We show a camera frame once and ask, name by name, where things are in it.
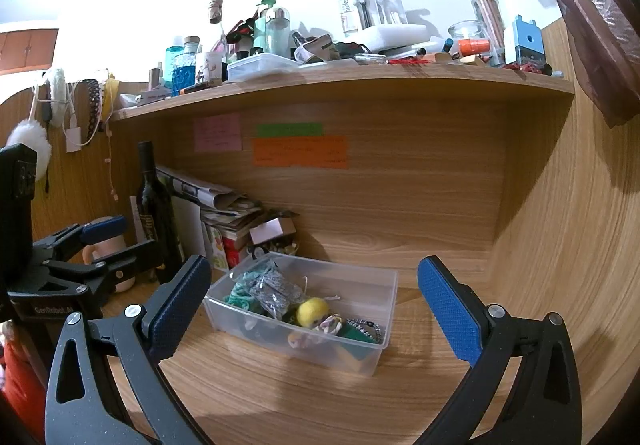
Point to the grey patterned packet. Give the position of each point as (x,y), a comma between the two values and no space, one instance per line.
(275,292)

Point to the cork topped bottle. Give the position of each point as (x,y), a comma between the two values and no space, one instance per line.
(216,11)

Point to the pink mug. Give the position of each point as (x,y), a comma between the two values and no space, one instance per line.
(107,249)

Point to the green pump bottle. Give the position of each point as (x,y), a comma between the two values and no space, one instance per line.
(261,27)

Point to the blue box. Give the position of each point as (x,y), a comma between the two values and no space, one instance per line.
(527,42)

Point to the wooden shelf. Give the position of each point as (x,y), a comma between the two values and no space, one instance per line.
(350,80)

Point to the white mug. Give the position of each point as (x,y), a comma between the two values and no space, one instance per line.
(209,67)

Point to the red cloth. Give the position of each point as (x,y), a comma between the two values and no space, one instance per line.
(20,375)

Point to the green knit cloth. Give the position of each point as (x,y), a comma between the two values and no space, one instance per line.
(240,292)

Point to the black studded headband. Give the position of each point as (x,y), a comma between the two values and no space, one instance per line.
(92,97)

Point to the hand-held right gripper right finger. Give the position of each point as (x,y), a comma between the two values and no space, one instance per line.
(450,310)

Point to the orange sticky note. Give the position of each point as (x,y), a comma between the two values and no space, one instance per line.
(300,152)

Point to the white fluffy pom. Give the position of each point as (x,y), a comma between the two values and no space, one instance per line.
(35,140)

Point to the floral scrunchie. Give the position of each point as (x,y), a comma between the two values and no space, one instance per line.
(331,325)

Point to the green sticky note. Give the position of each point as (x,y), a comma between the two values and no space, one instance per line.
(290,129)

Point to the stack of folded magazines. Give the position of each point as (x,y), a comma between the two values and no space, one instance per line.
(215,197)

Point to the round glass jar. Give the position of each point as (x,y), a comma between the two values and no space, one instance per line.
(467,30)

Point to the blue liquid bottle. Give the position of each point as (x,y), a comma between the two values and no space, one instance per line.
(172,60)

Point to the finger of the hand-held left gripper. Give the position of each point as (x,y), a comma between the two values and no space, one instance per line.
(102,229)
(135,257)

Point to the white paper tag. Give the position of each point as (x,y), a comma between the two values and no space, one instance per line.
(73,139)

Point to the white fluffy headband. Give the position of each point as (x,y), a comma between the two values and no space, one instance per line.
(59,90)

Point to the yellow round sponge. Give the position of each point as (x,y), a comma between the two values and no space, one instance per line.
(312,312)

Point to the colourful upright books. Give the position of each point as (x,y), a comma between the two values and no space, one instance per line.
(227,245)

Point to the white foam tray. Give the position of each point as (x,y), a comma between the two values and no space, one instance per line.
(395,35)

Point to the clear bottle with blue beads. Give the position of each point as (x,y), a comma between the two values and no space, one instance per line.
(187,72)

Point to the tall clear canister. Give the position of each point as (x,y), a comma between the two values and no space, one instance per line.
(489,20)

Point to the clear acrylic brush organizer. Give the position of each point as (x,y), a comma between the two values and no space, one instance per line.
(372,5)

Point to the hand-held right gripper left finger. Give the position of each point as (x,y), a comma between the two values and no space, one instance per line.
(180,307)

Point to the brown sheer hanging cloth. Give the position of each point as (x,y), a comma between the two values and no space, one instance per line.
(595,25)

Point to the orange capped tube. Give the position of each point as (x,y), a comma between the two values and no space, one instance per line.
(475,46)

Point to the dark wine bottle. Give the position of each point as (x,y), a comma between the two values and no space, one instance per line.
(152,215)

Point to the small cardboard box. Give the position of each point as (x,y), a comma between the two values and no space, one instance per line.
(272,227)

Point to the wooden wall cabinet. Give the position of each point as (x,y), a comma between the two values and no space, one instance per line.
(27,50)

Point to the pink sticky note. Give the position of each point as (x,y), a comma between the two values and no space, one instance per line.
(218,134)

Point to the white lidded plastic container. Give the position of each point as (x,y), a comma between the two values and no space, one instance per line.
(262,67)

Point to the clear plastic box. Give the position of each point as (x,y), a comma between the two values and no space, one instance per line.
(320,360)

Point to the clear bottle with silver cap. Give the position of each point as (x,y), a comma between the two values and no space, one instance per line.
(278,35)

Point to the yellow hanging cloth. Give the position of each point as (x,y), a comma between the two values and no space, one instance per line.
(111,92)

